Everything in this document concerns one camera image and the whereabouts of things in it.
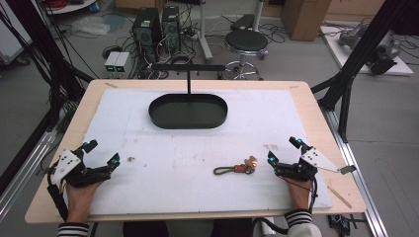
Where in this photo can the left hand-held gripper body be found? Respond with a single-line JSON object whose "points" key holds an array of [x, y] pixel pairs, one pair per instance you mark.
{"points": [[70, 168]]}

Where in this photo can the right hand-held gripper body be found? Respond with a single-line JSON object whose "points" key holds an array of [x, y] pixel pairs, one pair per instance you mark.
{"points": [[306, 166]]}

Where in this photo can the black oval tray hanger stand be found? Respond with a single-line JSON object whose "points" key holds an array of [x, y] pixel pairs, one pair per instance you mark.
{"points": [[187, 113]]}

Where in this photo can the person's right hand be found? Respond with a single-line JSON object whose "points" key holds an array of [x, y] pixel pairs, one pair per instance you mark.
{"points": [[299, 194]]}

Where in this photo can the person's left hand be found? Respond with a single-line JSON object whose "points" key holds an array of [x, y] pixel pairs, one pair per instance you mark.
{"points": [[80, 200]]}

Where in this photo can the thin wooden stick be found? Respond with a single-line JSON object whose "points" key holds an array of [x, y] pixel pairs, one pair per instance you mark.
{"points": [[339, 197]]}

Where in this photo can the black parts on floor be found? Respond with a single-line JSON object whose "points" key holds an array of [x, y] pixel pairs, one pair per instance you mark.
{"points": [[342, 224]]}

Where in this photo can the person's dark trouser leg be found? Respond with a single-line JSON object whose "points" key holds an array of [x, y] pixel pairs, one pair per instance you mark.
{"points": [[230, 228], [146, 229]]}

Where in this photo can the white foam mat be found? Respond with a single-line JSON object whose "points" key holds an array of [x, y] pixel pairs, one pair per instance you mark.
{"points": [[197, 148]]}

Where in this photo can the white bench power supply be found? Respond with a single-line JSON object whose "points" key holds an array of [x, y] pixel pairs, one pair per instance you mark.
{"points": [[122, 63], [111, 63]]}

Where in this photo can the white floor platform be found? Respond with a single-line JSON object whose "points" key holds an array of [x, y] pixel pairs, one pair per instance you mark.
{"points": [[336, 49]]}

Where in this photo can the black round stool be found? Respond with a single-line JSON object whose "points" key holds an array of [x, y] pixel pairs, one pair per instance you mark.
{"points": [[246, 41]]}

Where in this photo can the clear plastic bag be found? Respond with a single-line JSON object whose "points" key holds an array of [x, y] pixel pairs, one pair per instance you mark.
{"points": [[90, 25]]}

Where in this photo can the grey machine on platform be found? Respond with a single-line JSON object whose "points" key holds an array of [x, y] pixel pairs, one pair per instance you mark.
{"points": [[378, 52]]}

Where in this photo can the brown cardboard box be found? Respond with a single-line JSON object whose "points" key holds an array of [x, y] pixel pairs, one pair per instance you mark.
{"points": [[304, 18]]}

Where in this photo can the large black computer tower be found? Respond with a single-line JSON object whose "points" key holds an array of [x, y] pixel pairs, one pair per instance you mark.
{"points": [[146, 33]]}

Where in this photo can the white metal stand leg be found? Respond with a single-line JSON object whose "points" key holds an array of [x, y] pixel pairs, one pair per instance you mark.
{"points": [[205, 36]]}

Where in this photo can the round white table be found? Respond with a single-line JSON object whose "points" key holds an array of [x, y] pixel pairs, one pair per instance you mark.
{"points": [[70, 6]]}

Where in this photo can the slim black computer tower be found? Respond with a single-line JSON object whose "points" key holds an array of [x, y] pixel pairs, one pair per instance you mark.
{"points": [[171, 28]]}

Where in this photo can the aluminium rail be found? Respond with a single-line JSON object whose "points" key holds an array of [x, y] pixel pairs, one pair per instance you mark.
{"points": [[359, 184], [23, 171]]}

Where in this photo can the black metal frame post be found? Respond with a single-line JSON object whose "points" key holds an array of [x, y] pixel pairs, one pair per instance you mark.
{"points": [[39, 49], [359, 52]]}

